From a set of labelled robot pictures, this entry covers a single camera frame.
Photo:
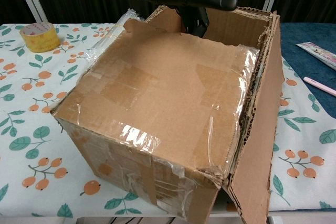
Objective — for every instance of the brown cardboard shipping box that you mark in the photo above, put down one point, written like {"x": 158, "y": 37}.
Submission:
{"x": 157, "y": 103}

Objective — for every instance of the white straws bundle in plastic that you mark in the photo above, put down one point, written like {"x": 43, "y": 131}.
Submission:
{"x": 128, "y": 16}

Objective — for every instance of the dark blue towel mat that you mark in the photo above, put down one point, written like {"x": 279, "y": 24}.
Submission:
{"x": 296, "y": 56}

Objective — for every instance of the white patterned toothpaste tube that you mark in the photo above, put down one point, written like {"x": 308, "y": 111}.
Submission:
{"x": 320, "y": 53}

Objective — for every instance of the yellow packing tape roll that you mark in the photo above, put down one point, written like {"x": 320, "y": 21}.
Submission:
{"x": 39, "y": 39}

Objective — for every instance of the pink toothbrush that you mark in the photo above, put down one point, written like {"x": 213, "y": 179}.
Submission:
{"x": 320, "y": 84}

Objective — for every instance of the floral orange fruit tablecloth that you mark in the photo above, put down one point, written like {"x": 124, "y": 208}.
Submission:
{"x": 39, "y": 129}

